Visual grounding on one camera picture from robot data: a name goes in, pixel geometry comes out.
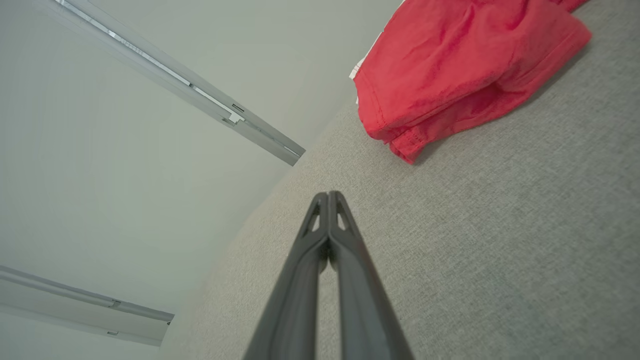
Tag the red Bulls basketball jersey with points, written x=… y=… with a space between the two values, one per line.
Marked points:
x=450 y=65

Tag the grey fabric sofa cushion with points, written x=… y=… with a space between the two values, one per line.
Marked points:
x=500 y=225

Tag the grey wall rail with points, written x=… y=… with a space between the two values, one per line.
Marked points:
x=100 y=315
x=260 y=135

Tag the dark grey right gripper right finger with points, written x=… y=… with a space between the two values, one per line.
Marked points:
x=360 y=295

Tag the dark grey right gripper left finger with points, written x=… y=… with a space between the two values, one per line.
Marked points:
x=290 y=295

